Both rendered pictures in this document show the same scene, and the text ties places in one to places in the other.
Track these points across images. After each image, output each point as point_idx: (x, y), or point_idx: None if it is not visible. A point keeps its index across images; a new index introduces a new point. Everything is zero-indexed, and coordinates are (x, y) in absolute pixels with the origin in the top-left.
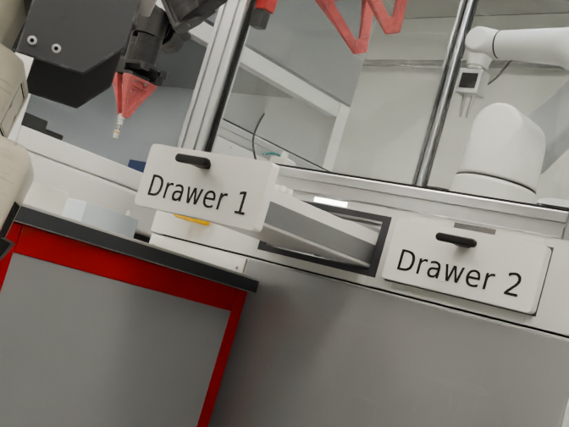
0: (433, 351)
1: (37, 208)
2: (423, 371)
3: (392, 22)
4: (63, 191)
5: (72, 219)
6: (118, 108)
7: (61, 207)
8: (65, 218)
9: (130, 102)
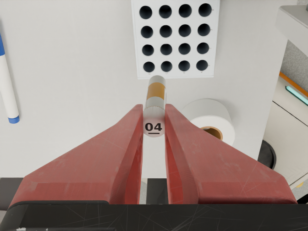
0: None
1: (258, 155)
2: None
3: None
4: (234, 134)
5: (266, 118)
6: (142, 149)
7: (229, 116)
8: (265, 126)
9: (137, 139)
